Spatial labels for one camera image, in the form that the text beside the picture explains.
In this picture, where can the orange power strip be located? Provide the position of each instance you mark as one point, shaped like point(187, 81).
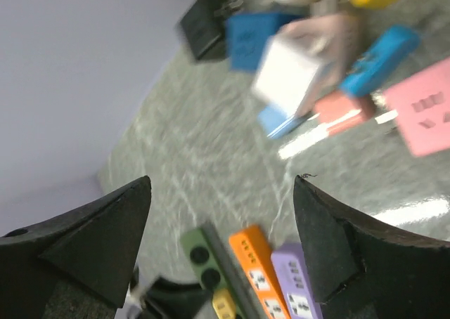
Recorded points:
point(253, 252)

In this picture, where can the black plug cube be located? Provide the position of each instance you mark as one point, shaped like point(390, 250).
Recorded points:
point(203, 28)

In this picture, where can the light blue plug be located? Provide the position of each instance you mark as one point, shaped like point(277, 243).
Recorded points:
point(277, 124)

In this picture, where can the teal plug cube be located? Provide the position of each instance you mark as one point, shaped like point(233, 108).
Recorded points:
point(382, 58)

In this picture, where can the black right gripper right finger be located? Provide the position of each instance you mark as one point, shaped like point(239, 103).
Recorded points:
point(360, 267)

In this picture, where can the green power strip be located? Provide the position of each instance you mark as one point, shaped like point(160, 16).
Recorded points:
point(215, 268)

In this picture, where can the pink plug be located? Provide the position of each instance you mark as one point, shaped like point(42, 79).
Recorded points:
point(338, 112)

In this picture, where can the purple power strip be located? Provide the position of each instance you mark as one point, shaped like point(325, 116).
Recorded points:
point(291, 271)

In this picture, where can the beige pink plug cube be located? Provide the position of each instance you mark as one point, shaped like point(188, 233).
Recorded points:
point(334, 37)

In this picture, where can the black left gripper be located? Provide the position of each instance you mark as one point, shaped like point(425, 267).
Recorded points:
point(165, 299)

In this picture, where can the white plug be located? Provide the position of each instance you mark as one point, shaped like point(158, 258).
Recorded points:
point(289, 77)

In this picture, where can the dark blue plug cube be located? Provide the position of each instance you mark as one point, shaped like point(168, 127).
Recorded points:
point(247, 34)

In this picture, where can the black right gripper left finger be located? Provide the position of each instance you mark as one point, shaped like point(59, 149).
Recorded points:
point(78, 264)

